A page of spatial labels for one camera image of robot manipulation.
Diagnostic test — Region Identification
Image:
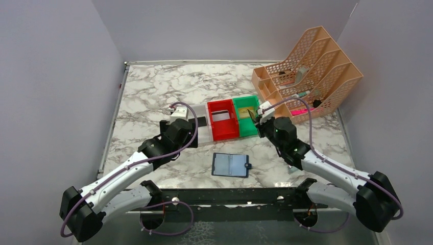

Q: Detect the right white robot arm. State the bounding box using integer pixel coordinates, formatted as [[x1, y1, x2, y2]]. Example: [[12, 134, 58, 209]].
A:
[[251, 116, 403, 232]]

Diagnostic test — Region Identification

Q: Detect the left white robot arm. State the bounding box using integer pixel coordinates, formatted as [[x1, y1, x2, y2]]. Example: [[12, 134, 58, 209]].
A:
[[59, 118, 198, 242]]

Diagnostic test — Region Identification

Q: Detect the gold card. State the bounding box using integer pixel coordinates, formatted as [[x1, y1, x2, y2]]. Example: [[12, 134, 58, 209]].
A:
[[247, 109, 257, 124], [238, 107, 250, 118]]

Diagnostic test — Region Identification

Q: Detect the black front rail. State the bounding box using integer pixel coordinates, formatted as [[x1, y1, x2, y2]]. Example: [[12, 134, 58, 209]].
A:
[[138, 187, 315, 224]]

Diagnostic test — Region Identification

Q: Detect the red plastic bin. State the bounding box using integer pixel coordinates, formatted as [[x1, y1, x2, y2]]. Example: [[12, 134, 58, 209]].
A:
[[207, 99, 240, 141]]

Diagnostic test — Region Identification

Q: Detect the peach desk organizer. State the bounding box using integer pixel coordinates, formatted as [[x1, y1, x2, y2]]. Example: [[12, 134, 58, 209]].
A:
[[252, 26, 363, 124]]

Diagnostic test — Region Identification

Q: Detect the white plastic bin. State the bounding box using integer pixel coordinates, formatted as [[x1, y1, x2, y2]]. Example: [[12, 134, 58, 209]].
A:
[[191, 103, 213, 144]]

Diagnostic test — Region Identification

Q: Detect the green capped marker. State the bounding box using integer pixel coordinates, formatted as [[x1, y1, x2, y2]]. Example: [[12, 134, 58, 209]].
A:
[[288, 90, 310, 99]]

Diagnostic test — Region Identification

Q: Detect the grey eraser block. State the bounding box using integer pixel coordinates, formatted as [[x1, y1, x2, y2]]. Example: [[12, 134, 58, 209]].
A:
[[295, 66, 310, 84]]

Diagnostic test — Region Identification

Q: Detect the navy blue card holder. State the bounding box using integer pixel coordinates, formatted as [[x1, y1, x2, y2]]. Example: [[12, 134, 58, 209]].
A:
[[211, 153, 252, 178]]

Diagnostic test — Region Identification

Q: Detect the white grey card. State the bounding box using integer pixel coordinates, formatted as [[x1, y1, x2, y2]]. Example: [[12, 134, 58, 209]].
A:
[[211, 110, 231, 122]]

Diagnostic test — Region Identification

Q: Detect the black binder clip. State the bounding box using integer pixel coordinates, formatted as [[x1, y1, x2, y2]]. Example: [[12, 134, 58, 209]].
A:
[[312, 100, 322, 108]]

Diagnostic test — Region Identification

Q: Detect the green plastic bin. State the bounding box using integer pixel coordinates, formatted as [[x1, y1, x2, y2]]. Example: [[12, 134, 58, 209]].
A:
[[232, 95, 259, 137]]

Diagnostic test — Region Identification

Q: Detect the black card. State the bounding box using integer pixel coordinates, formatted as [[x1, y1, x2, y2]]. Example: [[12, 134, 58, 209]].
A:
[[198, 116, 207, 127]]

